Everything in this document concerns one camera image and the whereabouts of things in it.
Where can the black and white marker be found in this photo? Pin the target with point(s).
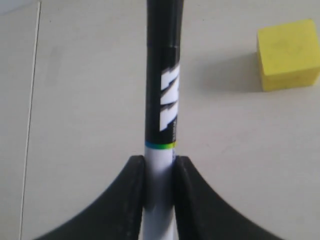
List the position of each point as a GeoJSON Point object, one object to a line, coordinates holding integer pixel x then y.
{"type": "Point", "coordinates": [163, 53]}

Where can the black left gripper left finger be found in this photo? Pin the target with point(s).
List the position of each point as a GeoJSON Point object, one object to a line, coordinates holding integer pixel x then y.
{"type": "Point", "coordinates": [115, 215]}

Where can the yellow foam cube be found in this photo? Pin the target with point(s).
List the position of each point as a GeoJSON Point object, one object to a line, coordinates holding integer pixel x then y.
{"type": "Point", "coordinates": [288, 55]}

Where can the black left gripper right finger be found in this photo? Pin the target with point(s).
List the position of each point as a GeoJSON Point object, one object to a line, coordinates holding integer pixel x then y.
{"type": "Point", "coordinates": [202, 214]}

